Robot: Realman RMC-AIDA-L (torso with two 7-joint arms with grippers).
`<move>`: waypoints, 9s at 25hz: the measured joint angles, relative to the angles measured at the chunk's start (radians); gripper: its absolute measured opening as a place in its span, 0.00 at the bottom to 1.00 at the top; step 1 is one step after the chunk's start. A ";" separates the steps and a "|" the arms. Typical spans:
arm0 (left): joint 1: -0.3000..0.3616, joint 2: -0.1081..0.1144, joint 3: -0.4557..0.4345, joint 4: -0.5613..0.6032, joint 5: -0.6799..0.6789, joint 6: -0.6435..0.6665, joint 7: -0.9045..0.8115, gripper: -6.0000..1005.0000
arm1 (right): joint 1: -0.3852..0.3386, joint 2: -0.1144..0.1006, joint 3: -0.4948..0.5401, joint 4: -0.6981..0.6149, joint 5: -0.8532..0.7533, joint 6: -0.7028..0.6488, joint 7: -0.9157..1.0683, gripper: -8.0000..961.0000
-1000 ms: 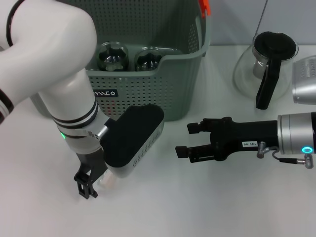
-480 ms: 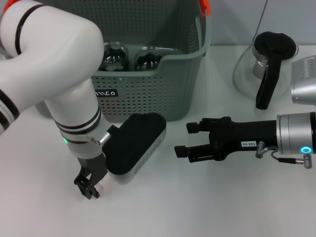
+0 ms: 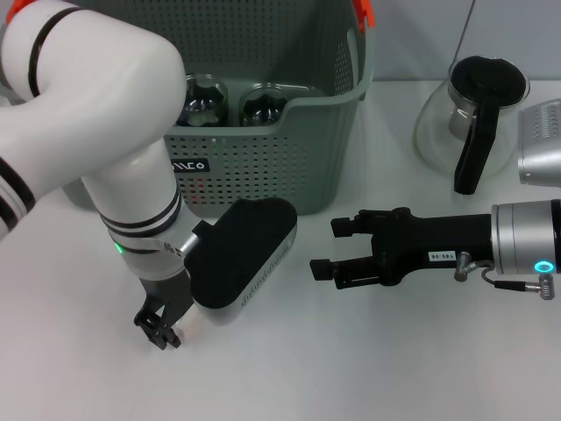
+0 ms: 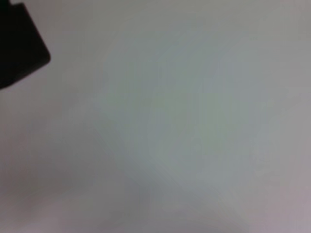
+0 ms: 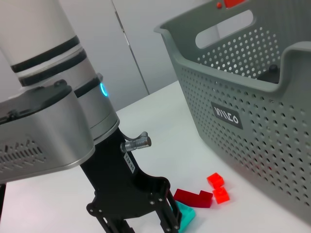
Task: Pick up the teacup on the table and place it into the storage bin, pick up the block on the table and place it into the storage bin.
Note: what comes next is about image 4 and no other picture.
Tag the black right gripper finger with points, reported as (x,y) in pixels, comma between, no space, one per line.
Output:
(19,43)

